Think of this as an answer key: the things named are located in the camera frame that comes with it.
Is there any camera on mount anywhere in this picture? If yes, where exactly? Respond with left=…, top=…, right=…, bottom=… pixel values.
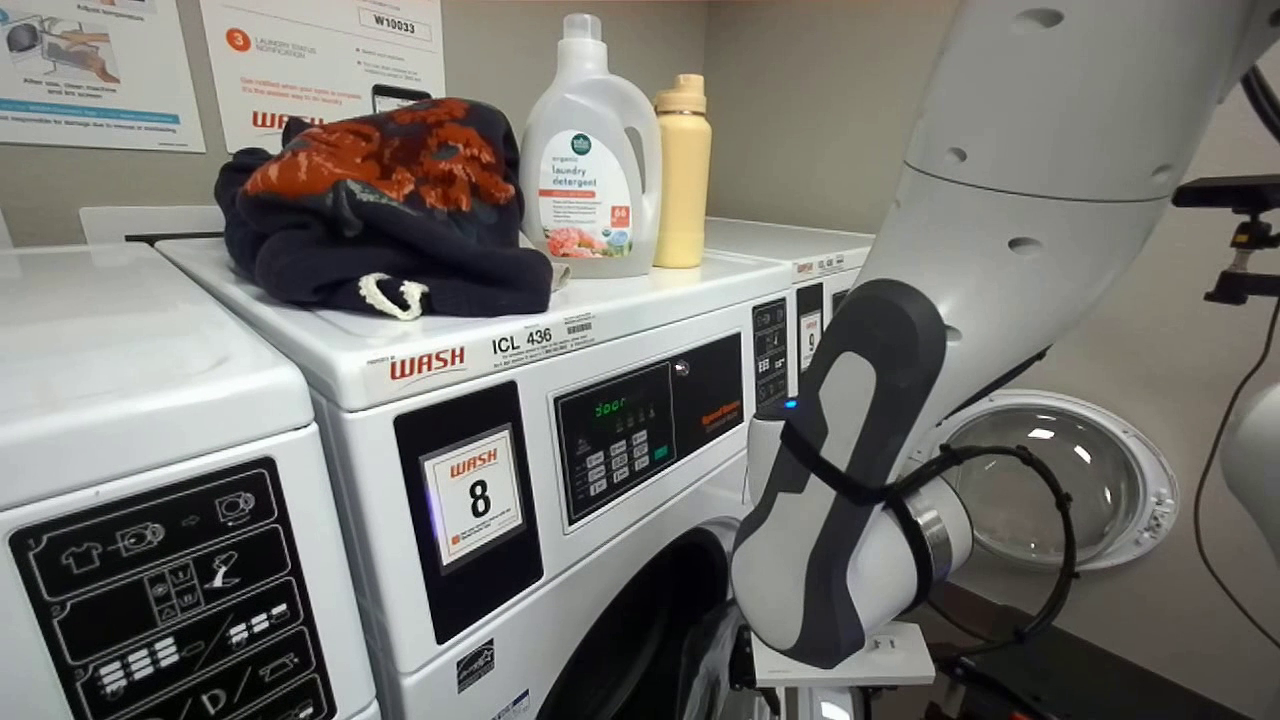
left=1171, top=174, right=1280, bottom=307

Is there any wall poster with orange print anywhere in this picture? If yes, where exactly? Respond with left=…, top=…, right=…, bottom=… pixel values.
left=199, top=0, right=448, bottom=155

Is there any white washing machine number eight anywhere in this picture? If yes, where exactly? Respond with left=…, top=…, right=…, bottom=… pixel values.
left=155, top=235, right=873, bottom=720

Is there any white washing machine pictogram panel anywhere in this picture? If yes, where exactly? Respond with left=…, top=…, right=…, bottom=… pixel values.
left=0, top=243, right=382, bottom=720

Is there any black cable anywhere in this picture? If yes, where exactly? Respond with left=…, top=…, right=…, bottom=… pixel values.
left=1192, top=300, right=1280, bottom=651

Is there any dark and orange clothing heap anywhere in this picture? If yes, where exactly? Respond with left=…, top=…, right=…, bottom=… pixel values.
left=213, top=97, right=555, bottom=322

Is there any wall poster with blue band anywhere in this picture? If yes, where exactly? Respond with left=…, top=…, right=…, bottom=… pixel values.
left=0, top=0, right=207, bottom=154

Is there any open round washing machine door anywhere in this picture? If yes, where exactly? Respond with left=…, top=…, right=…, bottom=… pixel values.
left=938, top=389, right=1182, bottom=573

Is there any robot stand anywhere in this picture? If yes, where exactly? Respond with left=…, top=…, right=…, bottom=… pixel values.
left=925, top=583, right=1257, bottom=720

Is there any pale yellow water bottle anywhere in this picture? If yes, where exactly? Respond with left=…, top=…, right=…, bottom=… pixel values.
left=652, top=73, right=714, bottom=270

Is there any white laundry detergent bottle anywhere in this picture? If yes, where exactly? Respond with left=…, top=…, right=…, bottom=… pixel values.
left=519, top=12, right=664, bottom=280

